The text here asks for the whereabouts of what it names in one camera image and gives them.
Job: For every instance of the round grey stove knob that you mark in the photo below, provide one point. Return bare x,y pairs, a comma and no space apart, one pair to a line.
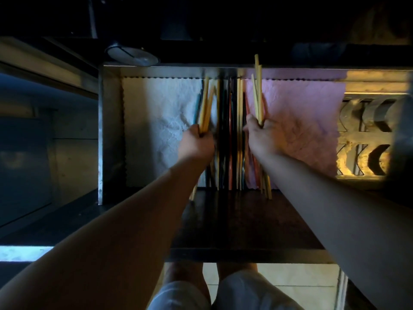
132,54

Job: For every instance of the person's left hand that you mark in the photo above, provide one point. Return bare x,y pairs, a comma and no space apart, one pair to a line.
195,145

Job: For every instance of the white towel liner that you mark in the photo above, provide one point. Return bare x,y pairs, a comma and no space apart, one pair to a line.
151,125

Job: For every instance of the person's right forearm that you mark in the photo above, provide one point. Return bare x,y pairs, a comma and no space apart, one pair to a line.
355,219

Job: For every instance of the person's left leg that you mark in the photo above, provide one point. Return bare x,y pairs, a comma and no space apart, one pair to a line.
184,277

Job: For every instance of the person's right leg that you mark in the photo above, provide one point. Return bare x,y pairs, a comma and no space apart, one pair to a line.
237,271

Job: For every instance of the row of chopsticks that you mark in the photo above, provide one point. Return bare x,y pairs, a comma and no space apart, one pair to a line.
239,151

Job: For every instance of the blue cabinet door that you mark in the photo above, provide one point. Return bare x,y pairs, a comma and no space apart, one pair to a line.
22,174

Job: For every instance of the person's leg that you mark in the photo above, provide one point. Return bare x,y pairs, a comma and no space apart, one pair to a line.
184,277
237,271

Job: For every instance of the person's left forearm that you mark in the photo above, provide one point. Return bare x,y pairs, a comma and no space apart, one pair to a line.
106,251

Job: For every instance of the pink towel liner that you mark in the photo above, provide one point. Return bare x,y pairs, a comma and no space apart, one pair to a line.
306,125

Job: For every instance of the grey shorts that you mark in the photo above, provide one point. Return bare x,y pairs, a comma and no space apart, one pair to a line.
258,297

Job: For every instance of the person's right hand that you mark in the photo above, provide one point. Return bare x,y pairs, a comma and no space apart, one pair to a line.
266,138

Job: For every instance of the steel kitchen drawer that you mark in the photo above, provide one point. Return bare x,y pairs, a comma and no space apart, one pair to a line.
245,222

